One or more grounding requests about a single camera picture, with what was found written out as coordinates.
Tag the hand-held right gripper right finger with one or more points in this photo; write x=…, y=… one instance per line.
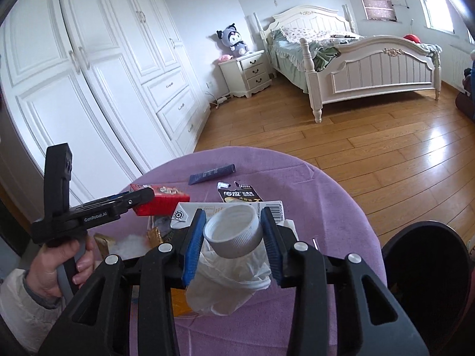
x=271, y=246

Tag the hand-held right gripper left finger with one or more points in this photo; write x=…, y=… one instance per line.
x=195, y=246

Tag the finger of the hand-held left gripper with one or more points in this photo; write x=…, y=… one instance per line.
x=137, y=198

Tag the red cardboard box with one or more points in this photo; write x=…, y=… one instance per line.
x=167, y=201

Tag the crushed white plastic bottle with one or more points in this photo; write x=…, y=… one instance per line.
x=230, y=237

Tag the black trash bin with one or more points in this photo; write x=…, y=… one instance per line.
x=426, y=252

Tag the person's left forearm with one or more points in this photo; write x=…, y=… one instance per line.
x=22, y=315

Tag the person's left hand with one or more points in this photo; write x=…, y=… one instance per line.
x=44, y=267

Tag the flattened white carton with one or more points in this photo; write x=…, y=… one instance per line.
x=185, y=213

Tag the gold foil wrapper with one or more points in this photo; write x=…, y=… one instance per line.
x=101, y=244
x=155, y=236

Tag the white tissue wad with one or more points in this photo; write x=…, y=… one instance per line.
x=128, y=245

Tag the orange packet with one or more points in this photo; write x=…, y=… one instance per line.
x=183, y=302

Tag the torn black snack packet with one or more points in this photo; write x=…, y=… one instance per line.
x=241, y=194

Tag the purple tablecloth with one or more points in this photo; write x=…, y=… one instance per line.
x=319, y=200

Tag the dark blue wrapper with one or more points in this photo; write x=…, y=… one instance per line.
x=211, y=173

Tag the white wardrobe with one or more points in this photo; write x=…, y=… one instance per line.
x=92, y=81

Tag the white power strip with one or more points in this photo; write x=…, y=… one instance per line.
x=222, y=100

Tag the small pink plush toy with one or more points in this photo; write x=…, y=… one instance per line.
x=225, y=58

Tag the white nightstand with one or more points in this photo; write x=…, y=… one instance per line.
x=250, y=72

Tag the purple plush toy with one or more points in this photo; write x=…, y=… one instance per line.
x=234, y=40

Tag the green bed sheet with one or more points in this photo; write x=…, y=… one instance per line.
x=293, y=53

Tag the white wooden bed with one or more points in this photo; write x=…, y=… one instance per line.
x=374, y=70

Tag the floral quilt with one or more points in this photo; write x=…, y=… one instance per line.
x=319, y=35

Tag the maroon armchair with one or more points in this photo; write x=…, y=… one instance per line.
x=467, y=105

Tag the red cushion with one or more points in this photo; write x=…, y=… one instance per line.
x=412, y=38

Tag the grey-green cloth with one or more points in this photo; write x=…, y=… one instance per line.
x=430, y=49

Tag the white radiator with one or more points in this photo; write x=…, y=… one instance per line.
x=462, y=66

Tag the window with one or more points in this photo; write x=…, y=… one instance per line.
x=434, y=3

